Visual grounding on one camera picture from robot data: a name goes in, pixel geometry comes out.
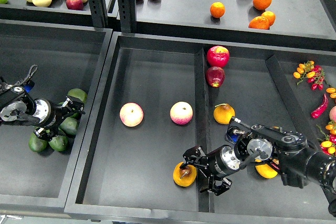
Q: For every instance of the red apple on shelf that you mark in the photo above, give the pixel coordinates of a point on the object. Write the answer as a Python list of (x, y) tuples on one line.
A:
[(74, 4)]

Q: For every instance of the green avocado top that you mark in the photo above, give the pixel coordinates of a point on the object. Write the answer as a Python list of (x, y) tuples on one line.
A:
[(78, 93)]

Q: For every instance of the black left tray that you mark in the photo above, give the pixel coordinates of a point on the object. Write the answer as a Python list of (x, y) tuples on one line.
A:
[(67, 57)]

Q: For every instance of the orange lower right back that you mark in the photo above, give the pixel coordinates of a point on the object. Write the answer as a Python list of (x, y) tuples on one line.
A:
[(270, 16)]

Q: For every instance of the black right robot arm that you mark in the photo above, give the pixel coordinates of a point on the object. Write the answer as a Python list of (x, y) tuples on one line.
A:
[(288, 153)]

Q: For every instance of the pink peach left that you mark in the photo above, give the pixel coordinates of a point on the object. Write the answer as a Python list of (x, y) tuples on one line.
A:
[(131, 114)]

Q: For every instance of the pink peach right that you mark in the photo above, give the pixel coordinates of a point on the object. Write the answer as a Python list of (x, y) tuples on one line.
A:
[(181, 113)]

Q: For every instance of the yellow pear with brown stem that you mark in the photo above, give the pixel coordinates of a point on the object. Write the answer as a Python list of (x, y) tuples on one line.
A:
[(185, 176)]

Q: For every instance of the black middle divided tray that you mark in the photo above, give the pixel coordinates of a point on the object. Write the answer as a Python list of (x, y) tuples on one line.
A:
[(126, 173)]

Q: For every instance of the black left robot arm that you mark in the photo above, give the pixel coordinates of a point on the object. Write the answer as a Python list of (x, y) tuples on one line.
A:
[(20, 109)]

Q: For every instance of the green avocado bottom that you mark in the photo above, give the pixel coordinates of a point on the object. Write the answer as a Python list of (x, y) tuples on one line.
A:
[(35, 144)]

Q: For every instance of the peach at right edge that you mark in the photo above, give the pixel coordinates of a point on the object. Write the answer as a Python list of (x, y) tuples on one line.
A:
[(332, 114)]

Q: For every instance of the dark red apple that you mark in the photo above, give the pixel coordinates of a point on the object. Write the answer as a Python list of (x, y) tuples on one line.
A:
[(215, 76)]

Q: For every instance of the cherry tomato bunch upper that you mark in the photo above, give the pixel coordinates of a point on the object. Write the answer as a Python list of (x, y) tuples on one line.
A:
[(311, 73)]

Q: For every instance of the large orange right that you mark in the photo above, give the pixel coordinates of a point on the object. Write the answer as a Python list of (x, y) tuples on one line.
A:
[(261, 4)]

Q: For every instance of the orange lower right front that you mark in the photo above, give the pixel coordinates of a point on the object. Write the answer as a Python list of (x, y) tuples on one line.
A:
[(259, 22)]

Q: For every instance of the orange centre shelf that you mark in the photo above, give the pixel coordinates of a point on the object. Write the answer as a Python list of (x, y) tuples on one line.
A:
[(217, 9)]

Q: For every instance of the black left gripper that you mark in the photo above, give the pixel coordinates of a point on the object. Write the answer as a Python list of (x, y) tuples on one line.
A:
[(51, 115)]

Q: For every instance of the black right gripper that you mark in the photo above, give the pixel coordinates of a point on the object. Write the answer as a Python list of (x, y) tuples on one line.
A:
[(216, 166)]

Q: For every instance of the red chili pepper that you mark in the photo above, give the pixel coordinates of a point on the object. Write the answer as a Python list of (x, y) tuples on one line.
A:
[(321, 108)]

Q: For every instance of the bright red apple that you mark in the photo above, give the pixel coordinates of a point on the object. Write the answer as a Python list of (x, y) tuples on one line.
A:
[(218, 56)]

